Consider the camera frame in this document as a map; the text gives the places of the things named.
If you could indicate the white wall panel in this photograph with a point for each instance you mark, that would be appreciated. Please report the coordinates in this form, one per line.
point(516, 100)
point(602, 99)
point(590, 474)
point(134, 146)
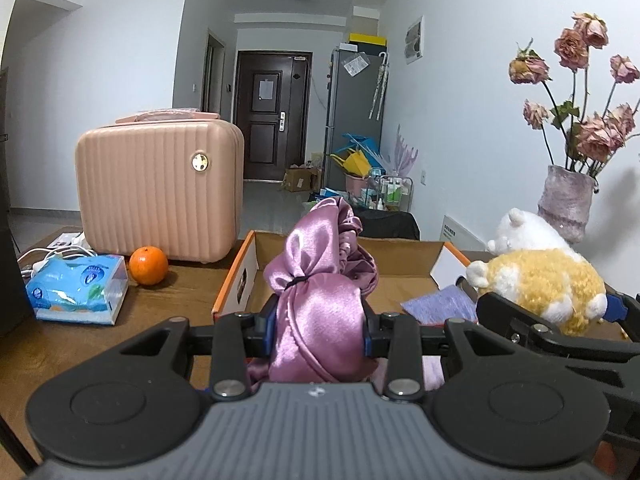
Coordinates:
point(414, 40)

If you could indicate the black chair back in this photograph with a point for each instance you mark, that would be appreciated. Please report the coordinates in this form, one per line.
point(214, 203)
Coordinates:
point(390, 225)

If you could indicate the pink bucket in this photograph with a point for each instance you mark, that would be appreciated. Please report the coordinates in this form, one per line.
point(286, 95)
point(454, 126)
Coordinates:
point(356, 185)

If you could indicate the yellow and white plush toy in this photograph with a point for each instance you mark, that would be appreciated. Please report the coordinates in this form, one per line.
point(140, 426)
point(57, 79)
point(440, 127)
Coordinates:
point(545, 280)

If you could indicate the brown floor carton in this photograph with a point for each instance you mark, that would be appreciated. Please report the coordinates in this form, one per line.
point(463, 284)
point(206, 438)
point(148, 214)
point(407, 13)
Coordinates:
point(300, 181)

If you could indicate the orange fruit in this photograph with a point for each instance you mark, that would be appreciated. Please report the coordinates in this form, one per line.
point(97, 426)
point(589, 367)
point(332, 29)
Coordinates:
point(148, 266)

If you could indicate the cart with bottles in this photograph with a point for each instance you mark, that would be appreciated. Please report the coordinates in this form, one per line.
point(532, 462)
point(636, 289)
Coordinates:
point(392, 192)

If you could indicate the purple textured vase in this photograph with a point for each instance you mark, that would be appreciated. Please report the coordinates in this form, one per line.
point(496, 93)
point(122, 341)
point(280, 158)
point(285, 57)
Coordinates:
point(567, 205)

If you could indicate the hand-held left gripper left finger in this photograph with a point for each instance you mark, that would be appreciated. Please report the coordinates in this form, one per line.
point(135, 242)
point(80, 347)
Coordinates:
point(270, 327)

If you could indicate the yellow bag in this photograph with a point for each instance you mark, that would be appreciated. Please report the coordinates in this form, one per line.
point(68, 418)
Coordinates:
point(355, 162)

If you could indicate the dark brown door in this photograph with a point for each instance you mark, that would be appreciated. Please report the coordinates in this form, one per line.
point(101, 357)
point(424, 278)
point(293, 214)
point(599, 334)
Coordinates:
point(270, 120)

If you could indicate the blue tissue pack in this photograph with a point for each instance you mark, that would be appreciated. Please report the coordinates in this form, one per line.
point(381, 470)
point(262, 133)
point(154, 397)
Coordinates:
point(75, 287)

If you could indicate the yellow box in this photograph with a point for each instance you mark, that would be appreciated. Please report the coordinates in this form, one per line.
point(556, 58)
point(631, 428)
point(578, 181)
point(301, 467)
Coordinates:
point(367, 39)

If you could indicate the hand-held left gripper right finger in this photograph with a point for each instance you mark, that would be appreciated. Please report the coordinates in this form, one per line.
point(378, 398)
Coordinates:
point(368, 332)

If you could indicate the red cardboard box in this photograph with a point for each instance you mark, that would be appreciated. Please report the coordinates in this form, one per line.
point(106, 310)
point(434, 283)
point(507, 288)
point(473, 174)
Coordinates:
point(400, 265)

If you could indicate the purple feather decoration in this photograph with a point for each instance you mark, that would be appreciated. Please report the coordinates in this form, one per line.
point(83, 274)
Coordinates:
point(405, 152)

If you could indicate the white folded umbrella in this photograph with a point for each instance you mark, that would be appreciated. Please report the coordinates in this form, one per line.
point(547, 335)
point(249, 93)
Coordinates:
point(381, 85)

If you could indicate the dried pink roses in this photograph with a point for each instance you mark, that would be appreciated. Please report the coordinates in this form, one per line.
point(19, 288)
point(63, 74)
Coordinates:
point(595, 135)

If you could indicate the black paper bag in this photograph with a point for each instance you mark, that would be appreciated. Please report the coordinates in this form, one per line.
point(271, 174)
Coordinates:
point(12, 260)

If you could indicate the grey refrigerator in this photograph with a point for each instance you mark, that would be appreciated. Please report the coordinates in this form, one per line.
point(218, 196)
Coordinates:
point(350, 110)

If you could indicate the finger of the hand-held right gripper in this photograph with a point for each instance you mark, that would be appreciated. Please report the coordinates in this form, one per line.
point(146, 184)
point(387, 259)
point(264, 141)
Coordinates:
point(520, 325)
point(617, 307)

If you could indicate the pink ribbed suitcase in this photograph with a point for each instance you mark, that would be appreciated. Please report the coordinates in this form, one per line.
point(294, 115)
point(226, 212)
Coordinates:
point(155, 190)

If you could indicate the pink satin scrunchie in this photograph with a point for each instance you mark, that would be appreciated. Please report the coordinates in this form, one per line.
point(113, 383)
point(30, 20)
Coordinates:
point(320, 300)

